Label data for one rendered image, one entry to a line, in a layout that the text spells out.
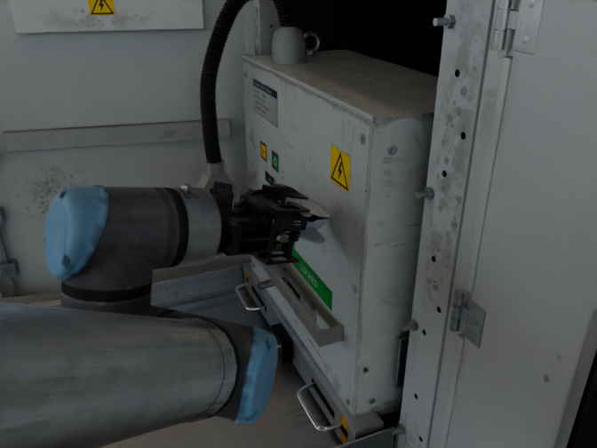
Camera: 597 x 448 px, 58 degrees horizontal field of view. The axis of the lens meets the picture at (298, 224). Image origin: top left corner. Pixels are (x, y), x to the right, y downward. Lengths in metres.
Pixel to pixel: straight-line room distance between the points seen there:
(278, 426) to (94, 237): 0.55
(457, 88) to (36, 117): 0.89
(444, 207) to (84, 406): 0.45
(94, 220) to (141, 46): 0.69
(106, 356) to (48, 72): 0.94
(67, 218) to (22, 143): 0.71
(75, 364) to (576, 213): 0.37
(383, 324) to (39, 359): 0.57
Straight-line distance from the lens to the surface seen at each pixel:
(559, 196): 0.49
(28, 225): 1.34
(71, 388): 0.30
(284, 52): 0.98
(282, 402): 1.01
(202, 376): 0.43
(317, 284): 0.87
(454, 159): 0.61
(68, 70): 1.21
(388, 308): 0.78
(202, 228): 0.59
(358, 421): 0.88
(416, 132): 0.67
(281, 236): 0.66
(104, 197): 0.56
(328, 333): 0.81
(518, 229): 0.52
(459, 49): 0.60
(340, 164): 0.72
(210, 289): 1.27
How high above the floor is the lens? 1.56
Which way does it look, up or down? 26 degrees down
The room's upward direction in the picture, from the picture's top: straight up
